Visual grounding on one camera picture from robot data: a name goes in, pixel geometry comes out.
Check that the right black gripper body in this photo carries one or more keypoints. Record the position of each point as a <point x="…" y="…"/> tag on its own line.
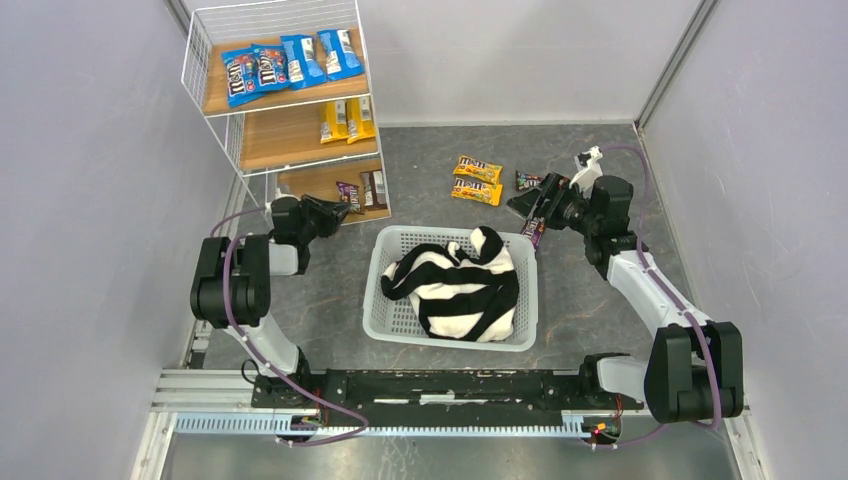
<point x="549" y="198"/>

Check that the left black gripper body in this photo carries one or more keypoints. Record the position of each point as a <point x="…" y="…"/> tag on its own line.
<point x="315" y="212"/>

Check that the purple m&m bag top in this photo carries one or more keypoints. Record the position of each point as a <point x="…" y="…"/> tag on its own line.
<point x="525" y="181"/>

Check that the purple m&m bag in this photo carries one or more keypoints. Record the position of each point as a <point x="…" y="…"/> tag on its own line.
<point x="349" y="194"/>
<point x="525" y="181"/>
<point x="533" y="230"/>

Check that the yellow m&m bag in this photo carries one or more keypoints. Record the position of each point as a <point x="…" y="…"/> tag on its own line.
<point x="480" y="192"/>
<point x="480" y="170"/>

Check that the blue m&m bag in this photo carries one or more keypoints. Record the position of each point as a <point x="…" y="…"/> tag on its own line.
<point x="241" y="76"/>
<point x="271" y="74"/>

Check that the blue candy bag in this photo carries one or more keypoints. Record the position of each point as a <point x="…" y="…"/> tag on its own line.
<point x="341" y="60"/>
<point x="302" y="67"/>

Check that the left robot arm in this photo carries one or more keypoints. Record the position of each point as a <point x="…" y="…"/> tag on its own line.
<point x="231" y="290"/>

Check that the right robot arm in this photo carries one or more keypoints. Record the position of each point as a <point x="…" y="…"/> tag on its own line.
<point x="694" y="372"/>

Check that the brown candy bag on shelf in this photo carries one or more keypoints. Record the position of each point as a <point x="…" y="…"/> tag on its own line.
<point x="374" y="190"/>

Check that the yellow candy bag on shelf left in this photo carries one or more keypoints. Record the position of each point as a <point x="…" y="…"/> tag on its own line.
<point x="334" y="125"/>

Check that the yellow candy bag on shelf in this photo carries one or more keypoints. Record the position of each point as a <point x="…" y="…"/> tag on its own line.
<point x="334" y="125"/>
<point x="360" y="122"/>

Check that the yellow candy bag on shelf right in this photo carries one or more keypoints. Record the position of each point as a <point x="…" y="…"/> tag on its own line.
<point x="360" y="122"/>

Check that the black and white striped cloth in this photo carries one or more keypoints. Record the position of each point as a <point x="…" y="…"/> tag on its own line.
<point x="456" y="296"/>

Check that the white plastic basket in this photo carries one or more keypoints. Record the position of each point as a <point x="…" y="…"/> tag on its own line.
<point x="395" y="320"/>

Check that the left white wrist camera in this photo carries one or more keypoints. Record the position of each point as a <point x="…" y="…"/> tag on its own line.
<point x="277" y="195"/>

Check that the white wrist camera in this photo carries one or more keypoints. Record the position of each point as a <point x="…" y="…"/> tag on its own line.
<point x="277" y="195"/>
<point x="589" y="169"/>

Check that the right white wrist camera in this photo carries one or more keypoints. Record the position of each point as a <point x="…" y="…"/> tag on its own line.
<point x="589" y="169"/>

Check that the white wire wooden shelf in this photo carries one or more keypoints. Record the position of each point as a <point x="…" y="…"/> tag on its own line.
<point x="274" y="141"/>

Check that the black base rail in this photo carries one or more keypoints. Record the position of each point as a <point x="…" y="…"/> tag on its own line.
<point x="441" y="399"/>

